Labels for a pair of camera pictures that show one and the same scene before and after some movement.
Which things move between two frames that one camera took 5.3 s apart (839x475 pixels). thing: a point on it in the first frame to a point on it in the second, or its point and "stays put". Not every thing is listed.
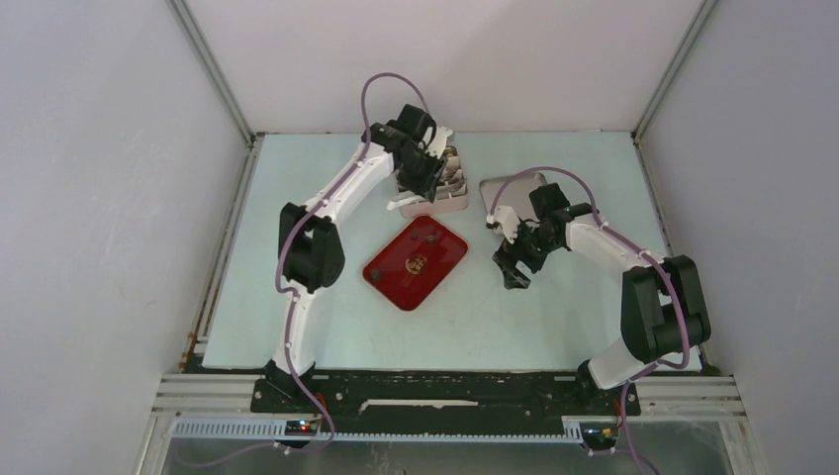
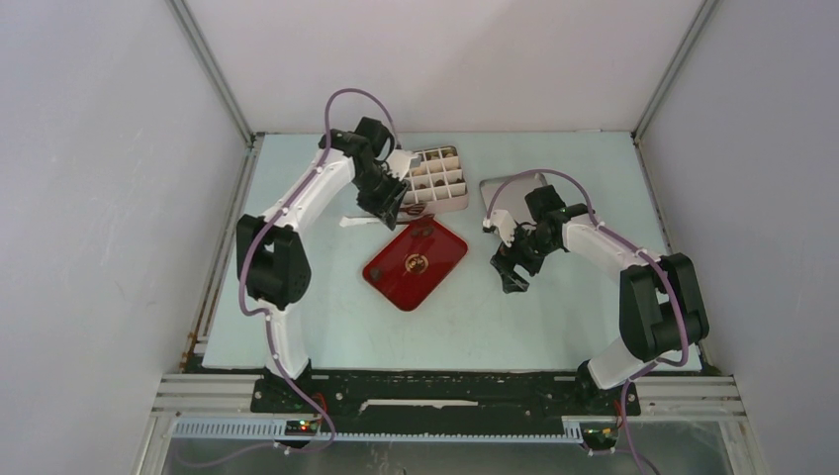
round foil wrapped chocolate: (416, 264) stays put
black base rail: (444, 403) stays put
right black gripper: (508, 257) stays put
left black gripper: (429, 181) to (389, 206)
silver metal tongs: (406, 200) to (350, 221)
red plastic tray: (412, 266) stays put
